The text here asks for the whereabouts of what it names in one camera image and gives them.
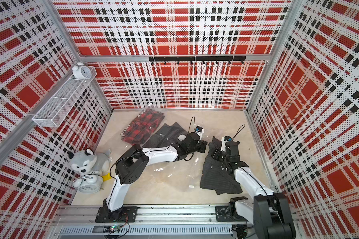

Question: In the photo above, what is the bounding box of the dark pinstriped shirt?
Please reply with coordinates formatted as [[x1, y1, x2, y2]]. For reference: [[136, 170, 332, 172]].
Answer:
[[200, 136, 243, 195]]

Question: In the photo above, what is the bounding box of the clear plastic vacuum bag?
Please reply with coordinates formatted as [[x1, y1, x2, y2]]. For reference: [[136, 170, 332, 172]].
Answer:
[[114, 117, 196, 193]]

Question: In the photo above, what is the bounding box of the red black plaid shirt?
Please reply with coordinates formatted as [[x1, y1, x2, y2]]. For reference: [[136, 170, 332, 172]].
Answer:
[[121, 109, 165, 145]]

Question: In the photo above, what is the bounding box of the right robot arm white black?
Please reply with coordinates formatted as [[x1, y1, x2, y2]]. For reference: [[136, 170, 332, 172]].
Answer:
[[218, 136, 296, 239]]

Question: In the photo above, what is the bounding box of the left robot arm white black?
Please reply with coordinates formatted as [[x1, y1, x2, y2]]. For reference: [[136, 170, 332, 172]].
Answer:
[[103, 132, 207, 213]]

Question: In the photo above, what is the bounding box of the yellow small block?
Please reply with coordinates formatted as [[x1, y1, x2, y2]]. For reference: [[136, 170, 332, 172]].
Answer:
[[102, 173, 112, 182]]

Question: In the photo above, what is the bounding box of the grey husky plush toy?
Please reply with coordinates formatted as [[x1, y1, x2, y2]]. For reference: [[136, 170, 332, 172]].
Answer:
[[68, 148, 112, 176]]

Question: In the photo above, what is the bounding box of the white alarm clock on floor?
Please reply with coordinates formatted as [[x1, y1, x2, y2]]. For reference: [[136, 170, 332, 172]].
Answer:
[[73, 174, 103, 194]]

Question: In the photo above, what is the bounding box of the white alarm clock on shelf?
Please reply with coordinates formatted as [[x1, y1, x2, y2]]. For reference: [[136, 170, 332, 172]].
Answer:
[[72, 62, 92, 80]]

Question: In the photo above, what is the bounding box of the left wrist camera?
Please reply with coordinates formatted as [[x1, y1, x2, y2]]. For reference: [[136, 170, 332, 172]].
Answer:
[[194, 126, 204, 139]]

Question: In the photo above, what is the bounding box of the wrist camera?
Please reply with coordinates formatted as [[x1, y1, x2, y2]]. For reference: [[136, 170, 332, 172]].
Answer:
[[194, 126, 204, 139], [221, 136, 232, 152]]

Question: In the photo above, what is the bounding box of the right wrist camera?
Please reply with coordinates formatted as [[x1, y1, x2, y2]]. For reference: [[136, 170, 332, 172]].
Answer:
[[221, 136, 232, 152]]

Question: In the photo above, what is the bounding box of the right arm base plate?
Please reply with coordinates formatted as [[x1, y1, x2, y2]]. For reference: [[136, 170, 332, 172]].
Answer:
[[215, 204, 247, 222]]

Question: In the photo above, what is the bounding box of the black hook rail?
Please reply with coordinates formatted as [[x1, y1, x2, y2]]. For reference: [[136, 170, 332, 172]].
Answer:
[[148, 55, 246, 63]]

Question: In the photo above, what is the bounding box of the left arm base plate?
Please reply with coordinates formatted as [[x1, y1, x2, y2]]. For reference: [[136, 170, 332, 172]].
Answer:
[[95, 206, 138, 223]]

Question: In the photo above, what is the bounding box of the electronics board with cables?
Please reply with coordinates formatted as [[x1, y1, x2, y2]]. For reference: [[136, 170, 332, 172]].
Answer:
[[92, 224, 130, 239]]

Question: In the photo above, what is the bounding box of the white wire mesh shelf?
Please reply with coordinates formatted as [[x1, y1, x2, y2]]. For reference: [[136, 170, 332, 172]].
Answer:
[[33, 66, 97, 127]]

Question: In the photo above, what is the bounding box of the aluminium mounting rail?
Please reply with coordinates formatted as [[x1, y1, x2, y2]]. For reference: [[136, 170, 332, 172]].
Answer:
[[52, 204, 300, 226]]

